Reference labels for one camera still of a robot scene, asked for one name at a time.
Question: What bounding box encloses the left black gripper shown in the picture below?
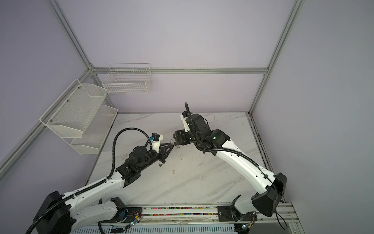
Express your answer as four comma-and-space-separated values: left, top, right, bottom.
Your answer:
138, 143, 173, 172

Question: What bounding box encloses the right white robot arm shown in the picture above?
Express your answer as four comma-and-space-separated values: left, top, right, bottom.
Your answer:
173, 111, 287, 217

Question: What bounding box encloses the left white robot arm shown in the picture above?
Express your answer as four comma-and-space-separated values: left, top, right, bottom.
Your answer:
27, 142, 174, 234

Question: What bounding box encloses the lower white mesh shelf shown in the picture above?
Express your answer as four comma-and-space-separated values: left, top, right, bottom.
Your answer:
70, 105, 118, 155

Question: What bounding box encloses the white mesh shelf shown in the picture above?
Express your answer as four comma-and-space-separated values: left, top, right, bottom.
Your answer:
70, 105, 118, 155
40, 80, 108, 138

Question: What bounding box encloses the upper white mesh shelf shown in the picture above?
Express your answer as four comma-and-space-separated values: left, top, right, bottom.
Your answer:
40, 80, 108, 138

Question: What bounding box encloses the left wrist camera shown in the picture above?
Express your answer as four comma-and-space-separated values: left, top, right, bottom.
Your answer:
150, 133, 163, 153

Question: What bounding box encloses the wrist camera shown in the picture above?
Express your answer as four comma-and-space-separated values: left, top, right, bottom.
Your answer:
180, 114, 191, 133
150, 133, 163, 153

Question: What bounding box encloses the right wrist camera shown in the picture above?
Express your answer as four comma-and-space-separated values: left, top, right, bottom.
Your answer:
180, 114, 191, 133

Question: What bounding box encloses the left black corrugated cable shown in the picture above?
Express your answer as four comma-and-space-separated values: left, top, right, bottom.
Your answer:
24, 127, 151, 234

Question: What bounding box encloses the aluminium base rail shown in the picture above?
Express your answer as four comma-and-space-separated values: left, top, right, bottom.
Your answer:
57, 202, 300, 226

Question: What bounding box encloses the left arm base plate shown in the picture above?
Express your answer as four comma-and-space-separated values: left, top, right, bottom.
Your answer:
101, 207, 143, 223

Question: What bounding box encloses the white wire basket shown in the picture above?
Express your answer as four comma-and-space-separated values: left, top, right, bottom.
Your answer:
102, 63, 153, 95

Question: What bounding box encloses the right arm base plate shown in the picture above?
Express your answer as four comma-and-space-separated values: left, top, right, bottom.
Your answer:
217, 206, 258, 222

